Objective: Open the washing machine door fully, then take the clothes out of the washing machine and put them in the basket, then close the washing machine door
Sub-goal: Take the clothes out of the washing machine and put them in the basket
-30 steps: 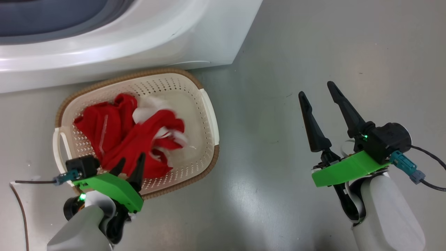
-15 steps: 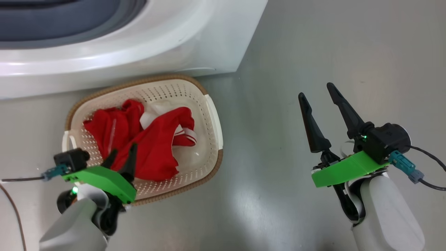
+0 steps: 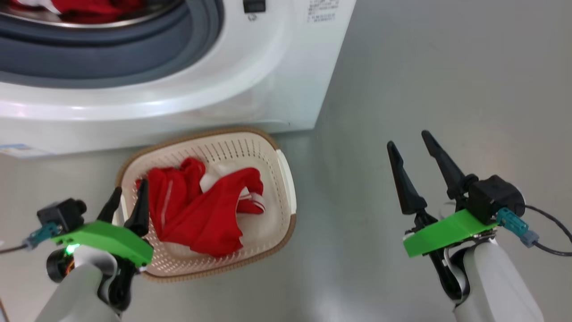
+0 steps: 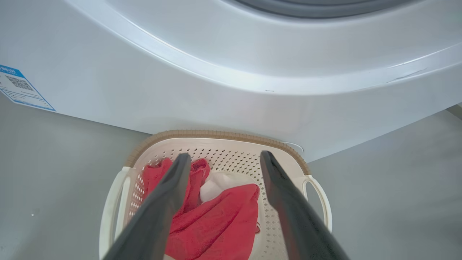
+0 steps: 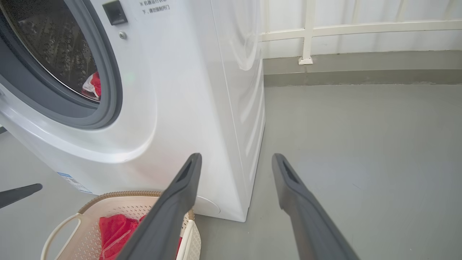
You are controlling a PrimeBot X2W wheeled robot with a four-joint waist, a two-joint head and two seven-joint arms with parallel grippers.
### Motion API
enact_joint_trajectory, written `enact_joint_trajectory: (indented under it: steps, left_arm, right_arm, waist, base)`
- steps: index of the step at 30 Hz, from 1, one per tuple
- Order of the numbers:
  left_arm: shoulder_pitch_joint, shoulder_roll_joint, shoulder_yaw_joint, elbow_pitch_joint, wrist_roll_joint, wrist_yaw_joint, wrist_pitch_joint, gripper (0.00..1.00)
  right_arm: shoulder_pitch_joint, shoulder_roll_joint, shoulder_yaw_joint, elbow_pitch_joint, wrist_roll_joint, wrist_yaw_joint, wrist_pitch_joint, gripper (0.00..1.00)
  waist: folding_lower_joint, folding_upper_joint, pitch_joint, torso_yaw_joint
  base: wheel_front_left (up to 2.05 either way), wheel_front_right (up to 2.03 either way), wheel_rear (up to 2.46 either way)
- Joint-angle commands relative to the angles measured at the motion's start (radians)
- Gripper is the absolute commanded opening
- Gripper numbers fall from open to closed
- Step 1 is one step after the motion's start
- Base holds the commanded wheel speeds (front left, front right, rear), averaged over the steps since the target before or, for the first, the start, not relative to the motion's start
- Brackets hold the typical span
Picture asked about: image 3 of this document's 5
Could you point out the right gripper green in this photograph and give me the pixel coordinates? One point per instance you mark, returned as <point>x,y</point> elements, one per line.
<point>442,235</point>

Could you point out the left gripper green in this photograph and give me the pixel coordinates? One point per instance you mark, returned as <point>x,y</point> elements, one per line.
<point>107,239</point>

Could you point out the red garment with white stripes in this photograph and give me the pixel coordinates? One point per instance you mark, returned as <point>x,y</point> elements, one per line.
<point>201,219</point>

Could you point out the red textured garment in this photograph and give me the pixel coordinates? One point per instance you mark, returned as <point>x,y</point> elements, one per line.
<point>89,9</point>

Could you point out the cream perforated laundry basket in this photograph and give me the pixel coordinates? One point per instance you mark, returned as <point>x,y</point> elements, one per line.
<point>268,179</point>

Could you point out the grey rubber door seal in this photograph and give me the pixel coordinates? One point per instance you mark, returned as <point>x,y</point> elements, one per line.
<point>134,58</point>

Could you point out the white washing machine body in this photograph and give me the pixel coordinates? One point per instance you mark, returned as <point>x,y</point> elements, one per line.
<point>268,67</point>

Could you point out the blue energy label sticker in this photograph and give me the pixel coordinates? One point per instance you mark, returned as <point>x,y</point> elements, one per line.
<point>22,151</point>

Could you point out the steel washer drum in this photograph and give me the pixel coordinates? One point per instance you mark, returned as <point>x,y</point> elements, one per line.
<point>156,13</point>

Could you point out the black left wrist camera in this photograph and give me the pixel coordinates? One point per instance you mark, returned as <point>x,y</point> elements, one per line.
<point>62,213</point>

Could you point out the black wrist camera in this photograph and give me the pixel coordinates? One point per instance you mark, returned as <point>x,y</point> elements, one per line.
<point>62,213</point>
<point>494,197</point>

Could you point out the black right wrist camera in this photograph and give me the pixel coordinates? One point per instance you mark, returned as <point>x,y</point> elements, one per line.
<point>494,197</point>

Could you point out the teal left camera connector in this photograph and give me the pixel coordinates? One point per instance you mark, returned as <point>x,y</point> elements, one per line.
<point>44,232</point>

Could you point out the teal camera connector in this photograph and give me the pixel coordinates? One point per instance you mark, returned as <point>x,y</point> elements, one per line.
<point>44,232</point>
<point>514,221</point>

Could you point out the teal right camera connector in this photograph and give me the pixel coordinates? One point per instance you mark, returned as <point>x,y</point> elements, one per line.
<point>514,221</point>

